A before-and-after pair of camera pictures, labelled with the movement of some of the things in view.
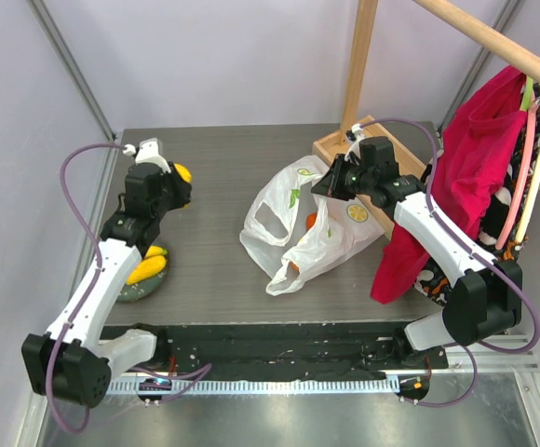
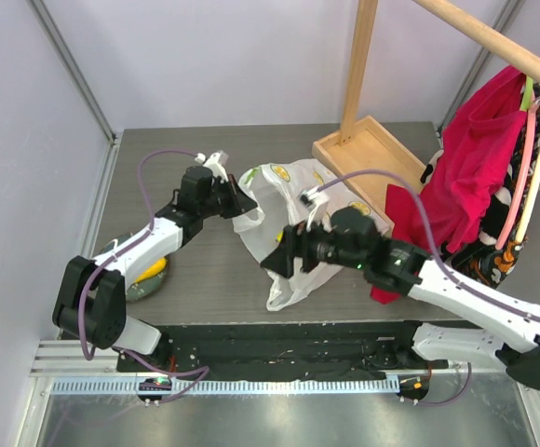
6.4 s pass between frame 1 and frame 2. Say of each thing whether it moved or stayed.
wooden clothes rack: stayed
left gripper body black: moved
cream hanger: stayed
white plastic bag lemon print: moved
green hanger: stayed
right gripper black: moved
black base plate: stayed
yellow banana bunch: stayed
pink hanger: stayed
